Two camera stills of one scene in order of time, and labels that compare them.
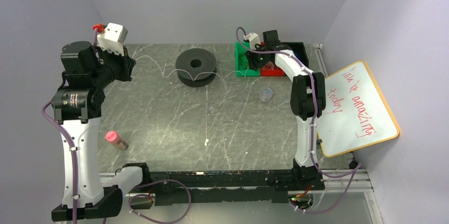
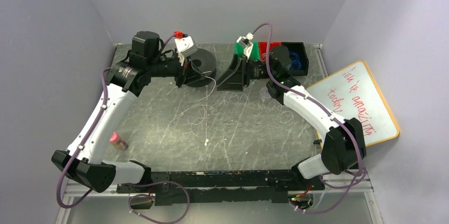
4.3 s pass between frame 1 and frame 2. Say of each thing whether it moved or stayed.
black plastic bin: stayed
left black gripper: moved
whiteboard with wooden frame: stayed
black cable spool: stayed
